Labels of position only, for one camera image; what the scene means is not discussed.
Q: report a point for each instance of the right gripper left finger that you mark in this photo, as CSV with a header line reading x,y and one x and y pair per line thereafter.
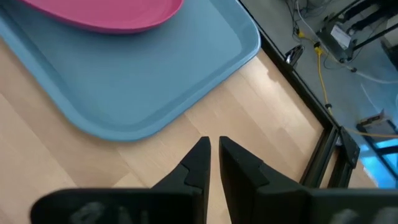
x,y
199,168

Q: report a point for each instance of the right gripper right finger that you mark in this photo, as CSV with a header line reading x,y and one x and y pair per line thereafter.
x,y
248,193

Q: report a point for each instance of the pink plastic plate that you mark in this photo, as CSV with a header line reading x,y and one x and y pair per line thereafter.
x,y
109,14

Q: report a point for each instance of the blue plastic tray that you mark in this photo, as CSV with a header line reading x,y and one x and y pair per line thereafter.
x,y
140,77

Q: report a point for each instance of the shiny metal clamp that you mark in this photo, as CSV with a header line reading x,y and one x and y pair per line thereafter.
x,y
293,54

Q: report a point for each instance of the small brown box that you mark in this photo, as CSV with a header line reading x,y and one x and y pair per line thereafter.
x,y
374,119

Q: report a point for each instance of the grey box with white label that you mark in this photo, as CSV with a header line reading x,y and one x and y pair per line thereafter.
x,y
337,39

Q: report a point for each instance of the black aluminium table frame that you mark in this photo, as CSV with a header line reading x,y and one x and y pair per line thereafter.
x,y
298,84

